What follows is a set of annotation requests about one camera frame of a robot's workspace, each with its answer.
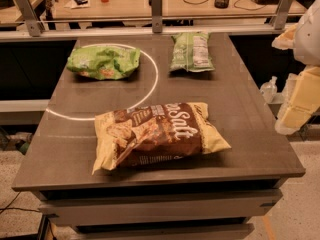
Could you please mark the right metal bracket post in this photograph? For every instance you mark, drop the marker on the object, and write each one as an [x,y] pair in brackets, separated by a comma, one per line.
[279,20]

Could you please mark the metal rail bar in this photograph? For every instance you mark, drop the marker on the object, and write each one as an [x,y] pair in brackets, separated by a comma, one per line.
[247,29]

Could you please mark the left metal bracket post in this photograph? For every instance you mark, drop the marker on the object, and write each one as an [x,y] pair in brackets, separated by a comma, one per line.
[32,21]

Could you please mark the clear sanitizer bottle left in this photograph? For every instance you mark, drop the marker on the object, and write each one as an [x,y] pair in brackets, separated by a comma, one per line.
[269,89]

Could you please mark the middle metal bracket post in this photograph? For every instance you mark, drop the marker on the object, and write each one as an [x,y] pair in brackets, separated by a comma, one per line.
[156,15]

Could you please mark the green jalapeno chip bag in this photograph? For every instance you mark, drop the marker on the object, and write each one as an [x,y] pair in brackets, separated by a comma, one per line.
[191,53]

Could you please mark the green rice chip bag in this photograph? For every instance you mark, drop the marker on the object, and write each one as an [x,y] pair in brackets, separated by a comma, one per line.
[104,62]

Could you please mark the brown sea salt chip bag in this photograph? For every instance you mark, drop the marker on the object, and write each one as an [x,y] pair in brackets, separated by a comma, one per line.
[153,134]

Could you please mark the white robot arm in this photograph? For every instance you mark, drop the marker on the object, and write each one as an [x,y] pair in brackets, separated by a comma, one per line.
[307,37]

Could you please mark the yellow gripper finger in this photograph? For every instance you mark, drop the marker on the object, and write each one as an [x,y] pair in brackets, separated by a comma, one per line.
[285,40]
[301,100]

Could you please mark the table drawer front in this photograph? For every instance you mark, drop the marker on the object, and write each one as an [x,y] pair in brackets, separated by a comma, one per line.
[161,208]

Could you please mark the metal bracket post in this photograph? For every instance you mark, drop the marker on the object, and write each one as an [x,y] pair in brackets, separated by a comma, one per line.
[279,20]
[156,15]
[32,21]

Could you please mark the black mesh pen holder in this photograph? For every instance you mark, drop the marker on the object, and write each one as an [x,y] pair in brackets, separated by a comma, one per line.
[221,4]

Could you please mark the wooden background desk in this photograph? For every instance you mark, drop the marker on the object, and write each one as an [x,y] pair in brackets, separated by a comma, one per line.
[68,11]

